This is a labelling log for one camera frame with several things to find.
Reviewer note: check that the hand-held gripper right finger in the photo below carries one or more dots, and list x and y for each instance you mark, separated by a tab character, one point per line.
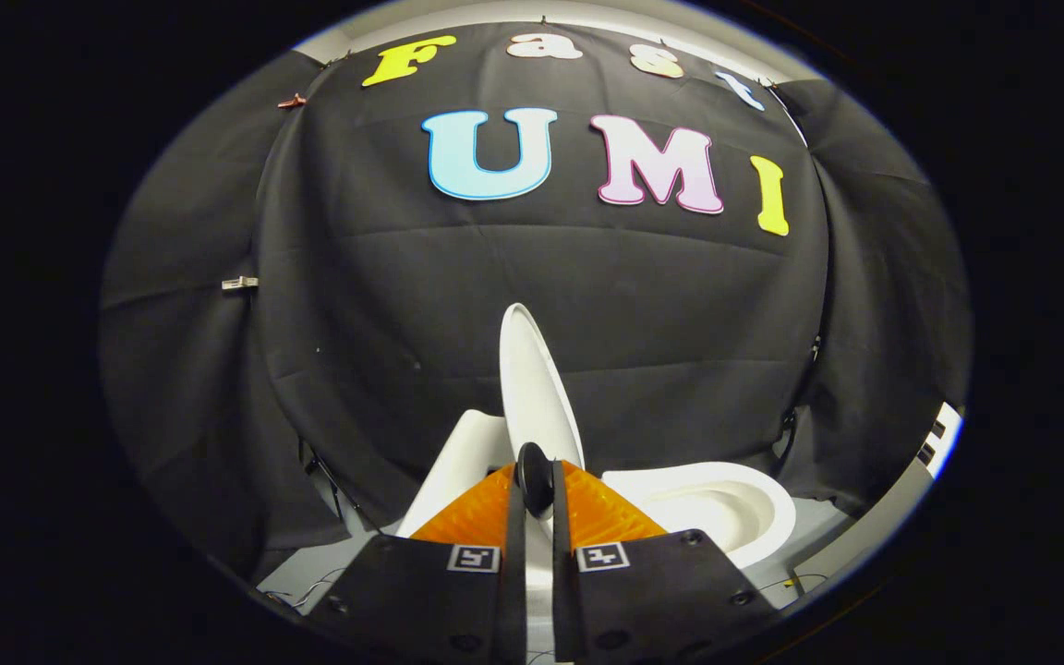
564	600

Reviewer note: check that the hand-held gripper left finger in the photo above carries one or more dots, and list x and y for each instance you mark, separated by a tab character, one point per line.
515	591

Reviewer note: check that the white toilet lid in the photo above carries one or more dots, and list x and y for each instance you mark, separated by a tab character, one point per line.
532	388

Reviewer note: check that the white toilet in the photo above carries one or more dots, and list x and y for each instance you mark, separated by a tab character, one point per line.
458	462

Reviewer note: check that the black backdrop cloth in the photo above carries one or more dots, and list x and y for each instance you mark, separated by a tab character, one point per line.
403	296

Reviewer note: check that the metal clip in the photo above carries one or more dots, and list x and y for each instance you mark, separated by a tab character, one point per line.
239	283

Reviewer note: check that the red clip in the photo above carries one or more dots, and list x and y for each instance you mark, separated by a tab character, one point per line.
291	101

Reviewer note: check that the grey frame post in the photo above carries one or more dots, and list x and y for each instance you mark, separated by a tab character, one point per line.
874	526

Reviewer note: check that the black bracket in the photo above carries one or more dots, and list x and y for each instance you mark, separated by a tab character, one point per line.
934	439

